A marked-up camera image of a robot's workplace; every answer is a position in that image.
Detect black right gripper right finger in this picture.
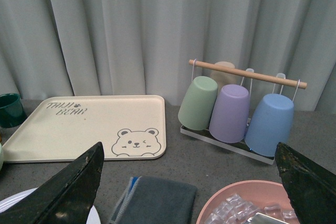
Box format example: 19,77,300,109
275,142,335,223

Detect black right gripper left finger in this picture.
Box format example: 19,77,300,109
1,142,104,223

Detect white plate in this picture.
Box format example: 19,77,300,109
1,188,101,224

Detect pink bowl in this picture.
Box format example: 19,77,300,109
196,180,292,223

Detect silver foil packet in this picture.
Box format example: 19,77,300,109
244,212,287,224

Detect cream bear serving tray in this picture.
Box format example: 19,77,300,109
3,95,166,163

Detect blue plastic cup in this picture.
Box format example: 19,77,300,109
245,93,294,157

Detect grey blue cloth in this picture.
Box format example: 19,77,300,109
108,176,197,223

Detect clear ice cubes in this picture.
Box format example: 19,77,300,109
204,194,299,224

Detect light green bowl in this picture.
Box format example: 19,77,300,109
0,143,4,170

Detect dark green mug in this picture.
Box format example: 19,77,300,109
1,93,27,128

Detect purple plastic cup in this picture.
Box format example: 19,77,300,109
209,84,250,143

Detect white cup rack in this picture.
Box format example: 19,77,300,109
180,59,307,165

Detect green plastic cup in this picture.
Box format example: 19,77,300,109
178,76,218,130

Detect beige plastic cup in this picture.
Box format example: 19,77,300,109
210,61,237,94

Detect grey curtain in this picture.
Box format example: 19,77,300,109
1,0,335,113

